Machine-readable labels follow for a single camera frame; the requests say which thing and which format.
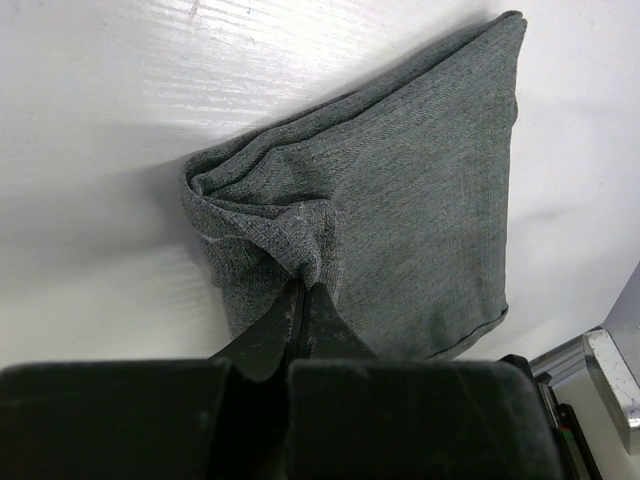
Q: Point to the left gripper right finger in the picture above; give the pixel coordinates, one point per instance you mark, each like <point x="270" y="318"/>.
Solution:
<point x="358" y="417"/>

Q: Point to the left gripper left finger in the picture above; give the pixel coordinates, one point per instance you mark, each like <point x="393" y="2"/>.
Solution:
<point x="218" y="418"/>

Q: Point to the grey cloth napkin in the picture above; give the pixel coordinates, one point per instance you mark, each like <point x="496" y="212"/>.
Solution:
<point x="394" y="196"/>

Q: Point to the aluminium front rail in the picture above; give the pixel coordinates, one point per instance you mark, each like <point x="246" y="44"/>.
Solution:
<point x="611" y="373"/>

